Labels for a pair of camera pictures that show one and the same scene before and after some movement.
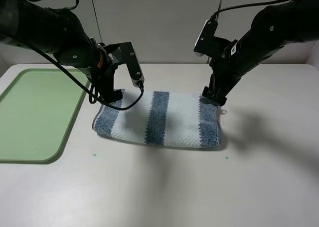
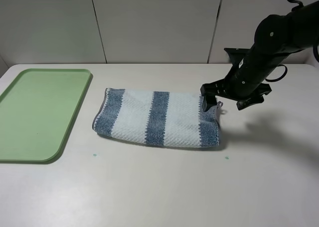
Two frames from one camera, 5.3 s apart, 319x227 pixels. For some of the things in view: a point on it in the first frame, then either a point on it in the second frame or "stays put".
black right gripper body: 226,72 to 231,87
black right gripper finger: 209,96 to 241,104
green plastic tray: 37,110 stays put
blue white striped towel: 160,118 stays put
